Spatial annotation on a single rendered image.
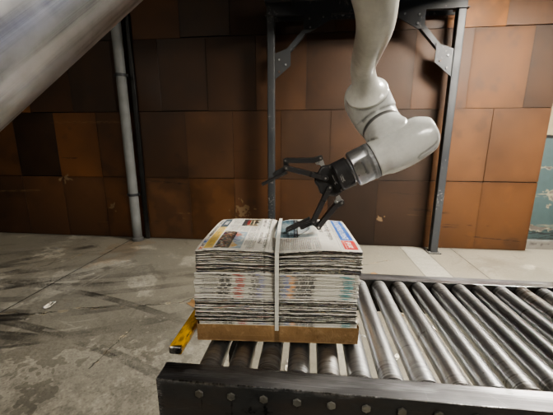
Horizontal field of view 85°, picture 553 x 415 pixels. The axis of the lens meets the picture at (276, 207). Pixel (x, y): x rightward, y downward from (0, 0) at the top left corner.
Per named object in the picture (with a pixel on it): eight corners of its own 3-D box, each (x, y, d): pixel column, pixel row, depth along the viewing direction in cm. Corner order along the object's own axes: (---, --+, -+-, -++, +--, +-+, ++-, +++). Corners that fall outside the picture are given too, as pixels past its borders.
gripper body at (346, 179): (346, 156, 71) (309, 173, 72) (360, 188, 72) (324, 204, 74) (342, 154, 78) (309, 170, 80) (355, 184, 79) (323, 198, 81)
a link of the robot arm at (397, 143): (385, 187, 75) (363, 151, 82) (447, 158, 72) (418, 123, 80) (380, 162, 66) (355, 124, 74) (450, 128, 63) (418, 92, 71)
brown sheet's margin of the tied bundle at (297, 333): (289, 342, 70) (290, 326, 69) (290, 285, 99) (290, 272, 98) (359, 345, 70) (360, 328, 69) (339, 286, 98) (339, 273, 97)
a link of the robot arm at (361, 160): (384, 179, 70) (360, 190, 71) (376, 174, 79) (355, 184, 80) (369, 143, 69) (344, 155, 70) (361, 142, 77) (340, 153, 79)
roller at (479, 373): (485, 412, 59) (488, 389, 58) (408, 293, 105) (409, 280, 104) (512, 414, 59) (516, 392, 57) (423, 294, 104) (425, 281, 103)
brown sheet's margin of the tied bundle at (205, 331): (197, 339, 72) (195, 323, 71) (223, 283, 99) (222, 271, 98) (263, 342, 71) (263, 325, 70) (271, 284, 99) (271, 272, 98)
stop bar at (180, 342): (167, 354, 68) (166, 347, 67) (221, 272, 110) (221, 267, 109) (181, 355, 67) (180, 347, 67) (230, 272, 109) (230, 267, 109)
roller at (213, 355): (210, 391, 65) (190, 379, 65) (251, 287, 111) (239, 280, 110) (221, 375, 64) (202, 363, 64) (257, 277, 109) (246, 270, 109)
